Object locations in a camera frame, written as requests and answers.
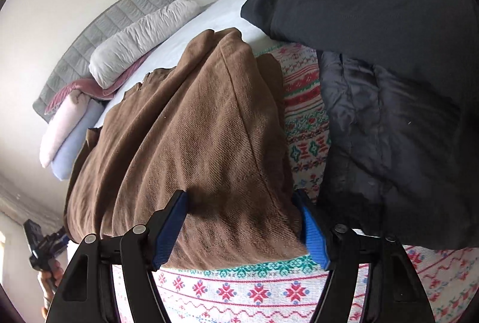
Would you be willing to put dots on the grey quilted headboard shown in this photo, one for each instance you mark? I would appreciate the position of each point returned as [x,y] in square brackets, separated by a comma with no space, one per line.
[108,23]

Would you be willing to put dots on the bed with grey sheet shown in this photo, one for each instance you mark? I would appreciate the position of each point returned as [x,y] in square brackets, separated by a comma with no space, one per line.
[209,20]

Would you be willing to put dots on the patterned knit blanket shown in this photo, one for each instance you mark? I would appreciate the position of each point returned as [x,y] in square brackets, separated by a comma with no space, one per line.
[262,293]

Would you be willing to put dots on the black puffer jacket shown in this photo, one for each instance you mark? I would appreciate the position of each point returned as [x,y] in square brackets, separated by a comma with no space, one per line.
[393,158]

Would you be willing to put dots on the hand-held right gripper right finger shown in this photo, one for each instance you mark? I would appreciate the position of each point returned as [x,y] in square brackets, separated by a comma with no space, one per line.
[316,233]

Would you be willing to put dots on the white pillow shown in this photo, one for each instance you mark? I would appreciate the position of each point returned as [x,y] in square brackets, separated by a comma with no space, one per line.
[138,42]

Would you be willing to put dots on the pale pink pillow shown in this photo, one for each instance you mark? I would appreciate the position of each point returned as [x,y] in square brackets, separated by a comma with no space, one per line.
[61,128]

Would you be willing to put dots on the light blue pillow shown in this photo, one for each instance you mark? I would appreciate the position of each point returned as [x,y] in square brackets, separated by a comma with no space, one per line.
[73,151]

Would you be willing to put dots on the person's left hand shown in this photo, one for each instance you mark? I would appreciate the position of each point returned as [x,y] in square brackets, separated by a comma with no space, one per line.
[48,285]

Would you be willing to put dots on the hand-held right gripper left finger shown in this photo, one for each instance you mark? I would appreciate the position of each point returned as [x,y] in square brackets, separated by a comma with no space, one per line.
[170,233]

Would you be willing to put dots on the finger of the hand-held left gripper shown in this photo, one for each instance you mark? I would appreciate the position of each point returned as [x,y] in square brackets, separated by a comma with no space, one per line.
[58,237]

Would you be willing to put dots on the brown coat with fur collar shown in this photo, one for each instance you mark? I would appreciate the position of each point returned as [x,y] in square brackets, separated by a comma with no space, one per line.
[187,121]

